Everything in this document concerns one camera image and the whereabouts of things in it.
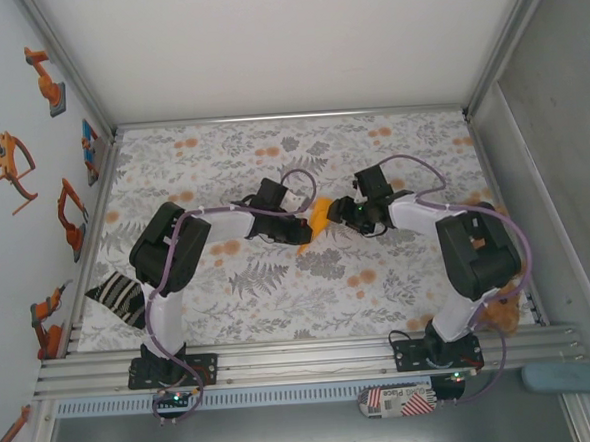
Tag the orange square paper sheet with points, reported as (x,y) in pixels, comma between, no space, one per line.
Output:
(321,214)

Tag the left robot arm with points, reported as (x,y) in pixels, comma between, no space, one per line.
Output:
(169,254)

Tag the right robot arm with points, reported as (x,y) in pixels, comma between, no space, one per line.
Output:
(480,255)

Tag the floral print tablecloth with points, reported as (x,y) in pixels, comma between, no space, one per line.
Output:
(280,302)

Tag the brown teddy bear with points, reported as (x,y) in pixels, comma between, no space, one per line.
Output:
(506,318)

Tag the black white striped cloth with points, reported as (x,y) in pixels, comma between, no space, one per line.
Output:
(119,299)

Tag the small circuit board green LED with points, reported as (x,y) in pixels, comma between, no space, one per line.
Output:
(175,398)
(460,376)

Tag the flag print pouch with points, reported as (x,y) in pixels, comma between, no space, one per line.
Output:
(396,400)

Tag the blue orange machine sticker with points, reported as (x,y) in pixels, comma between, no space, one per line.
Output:
(90,143)

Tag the blue-grey oval pad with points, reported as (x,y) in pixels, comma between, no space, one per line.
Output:
(560,377)

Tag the orange curved gripper sticker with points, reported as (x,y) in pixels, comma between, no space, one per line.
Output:
(1,164)

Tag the thin aluminium frame rail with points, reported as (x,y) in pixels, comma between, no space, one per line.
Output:
(288,116)

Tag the aluminium side rail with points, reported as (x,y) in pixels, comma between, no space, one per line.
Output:
(92,243)
(484,159)

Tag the wide aluminium base rail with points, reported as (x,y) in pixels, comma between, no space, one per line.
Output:
(309,363)

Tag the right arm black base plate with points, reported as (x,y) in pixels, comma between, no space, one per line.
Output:
(408,357)

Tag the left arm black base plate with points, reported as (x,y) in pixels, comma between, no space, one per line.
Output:
(209,369)

